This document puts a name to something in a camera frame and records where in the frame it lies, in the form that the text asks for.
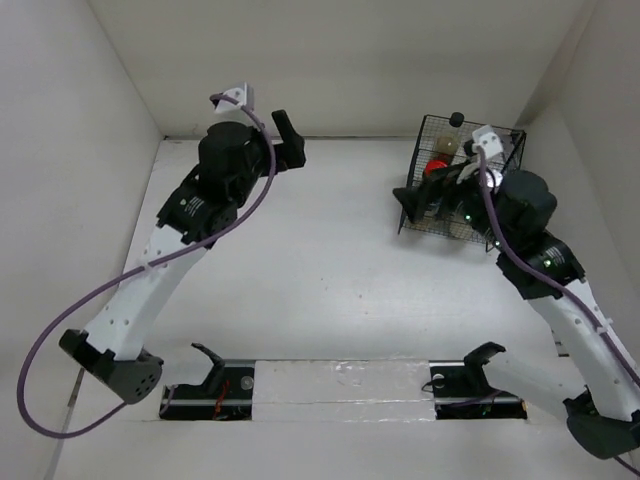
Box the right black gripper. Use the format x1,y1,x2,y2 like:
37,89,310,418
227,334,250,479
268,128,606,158
393,156,513,251

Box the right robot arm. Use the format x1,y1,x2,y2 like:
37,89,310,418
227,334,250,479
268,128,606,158
393,163,639,460

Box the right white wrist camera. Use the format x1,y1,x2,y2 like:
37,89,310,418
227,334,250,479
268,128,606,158
463,125,504,161

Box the tall black cap sauce bottle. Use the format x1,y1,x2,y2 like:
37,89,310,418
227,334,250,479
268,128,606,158
432,112,465,165

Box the purple cable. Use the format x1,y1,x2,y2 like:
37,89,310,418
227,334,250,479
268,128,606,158
474,144,640,474
17,93,276,440

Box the red lid sauce jar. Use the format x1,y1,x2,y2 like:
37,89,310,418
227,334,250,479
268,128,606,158
422,159,449,180

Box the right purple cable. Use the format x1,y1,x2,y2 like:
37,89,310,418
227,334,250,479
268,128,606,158
474,144,640,474

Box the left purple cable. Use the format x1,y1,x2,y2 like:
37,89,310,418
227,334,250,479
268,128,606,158
17,93,276,440

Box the black wire basket rack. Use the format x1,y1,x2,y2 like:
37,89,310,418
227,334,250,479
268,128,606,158
397,114,528,245

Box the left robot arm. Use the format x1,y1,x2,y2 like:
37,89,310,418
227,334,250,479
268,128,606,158
59,110,306,404

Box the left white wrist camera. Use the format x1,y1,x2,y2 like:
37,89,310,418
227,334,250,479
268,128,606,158
209,82,254,114

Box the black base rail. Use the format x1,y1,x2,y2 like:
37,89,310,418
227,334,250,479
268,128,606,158
159,360,527,422

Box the white tape panel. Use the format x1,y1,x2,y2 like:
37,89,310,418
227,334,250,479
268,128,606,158
252,359,435,423

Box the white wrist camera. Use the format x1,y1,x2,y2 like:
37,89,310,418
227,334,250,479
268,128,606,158
209,82,254,114
463,125,504,161

